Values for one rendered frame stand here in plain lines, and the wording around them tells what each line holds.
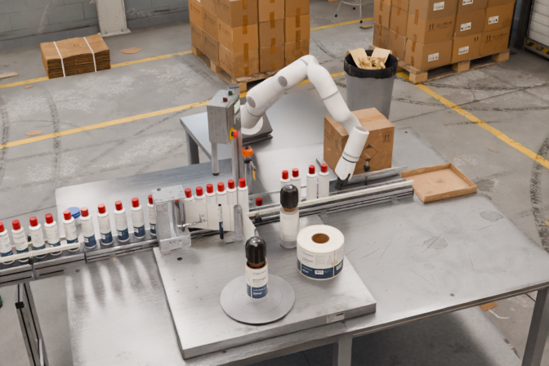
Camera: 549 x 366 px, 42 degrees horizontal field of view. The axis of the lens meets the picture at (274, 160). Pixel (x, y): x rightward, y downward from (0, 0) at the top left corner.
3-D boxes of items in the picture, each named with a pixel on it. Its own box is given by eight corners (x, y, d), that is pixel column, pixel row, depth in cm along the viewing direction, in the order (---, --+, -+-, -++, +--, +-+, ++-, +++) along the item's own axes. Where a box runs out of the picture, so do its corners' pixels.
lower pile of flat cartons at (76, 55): (48, 79, 713) (44, 60, 702) (42, 61, 756) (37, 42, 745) (113, 69, 734) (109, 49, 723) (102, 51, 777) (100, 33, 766)
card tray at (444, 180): (424, 203, 358) (424, 196, 356) (400, 177, 380) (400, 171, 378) (475, 192, 366) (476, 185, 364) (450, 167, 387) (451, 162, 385)
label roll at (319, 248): (352, 269, 306) (353, 242, 299) (314, 286, 297) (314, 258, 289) (324, 246, 321) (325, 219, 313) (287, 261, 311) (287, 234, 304)
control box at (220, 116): (208, 142, 323) (206, 104, 313) (221, 126, 337) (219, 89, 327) (229, 145, 320) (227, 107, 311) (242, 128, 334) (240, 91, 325)
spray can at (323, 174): (320, 203, 350) (321, 168, 340) (316, 198, 355) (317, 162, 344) (330, 202, 352) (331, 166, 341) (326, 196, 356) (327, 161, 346)
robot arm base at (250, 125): (235, 136, 410) (243, 124, 393) (227, 107, 415) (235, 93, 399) (265, 132, 417) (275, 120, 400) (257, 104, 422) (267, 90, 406)
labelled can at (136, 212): (135, 240, 327) (130, 203, 317) (133, 234, 331) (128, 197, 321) (146, 238, 328) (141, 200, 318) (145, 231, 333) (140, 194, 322)
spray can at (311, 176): (308, 205, 349) (308, 169, 339) (305, 199, 354) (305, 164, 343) (318, 203, 351) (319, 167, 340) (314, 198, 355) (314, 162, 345)
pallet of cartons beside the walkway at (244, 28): (312, 77, 706) (313, -12, 662) (236, 94, 674) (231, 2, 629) (259, 40, 799) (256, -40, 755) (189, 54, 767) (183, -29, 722)
